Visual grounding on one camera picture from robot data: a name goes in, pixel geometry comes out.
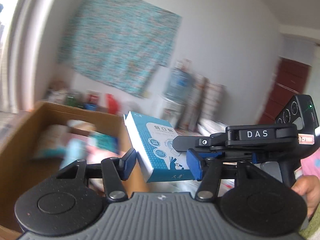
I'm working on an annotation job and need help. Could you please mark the blue bandage box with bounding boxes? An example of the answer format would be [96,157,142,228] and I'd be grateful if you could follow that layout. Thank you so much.
[124,111,194,183]

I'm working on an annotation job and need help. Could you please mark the person right hand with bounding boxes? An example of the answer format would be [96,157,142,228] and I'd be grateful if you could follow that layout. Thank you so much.
[291,176,320,219]

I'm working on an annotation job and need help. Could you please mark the dark red door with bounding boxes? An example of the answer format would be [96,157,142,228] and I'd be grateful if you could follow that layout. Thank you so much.
[257,58,311,124]

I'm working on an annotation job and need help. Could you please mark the red plastic bag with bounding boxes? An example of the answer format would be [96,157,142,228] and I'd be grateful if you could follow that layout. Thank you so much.
[105,94,119,115]

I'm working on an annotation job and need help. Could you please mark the water dispenser bottle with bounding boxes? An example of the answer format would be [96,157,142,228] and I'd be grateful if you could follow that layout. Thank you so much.
[163,67,194,104]

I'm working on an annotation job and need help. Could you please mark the brown cardboard box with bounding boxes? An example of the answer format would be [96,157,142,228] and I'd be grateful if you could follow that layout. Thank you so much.
[0,100,151,240]

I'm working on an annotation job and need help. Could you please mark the teal floral wall cloth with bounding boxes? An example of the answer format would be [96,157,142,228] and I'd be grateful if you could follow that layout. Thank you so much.
[57,0,181,97]

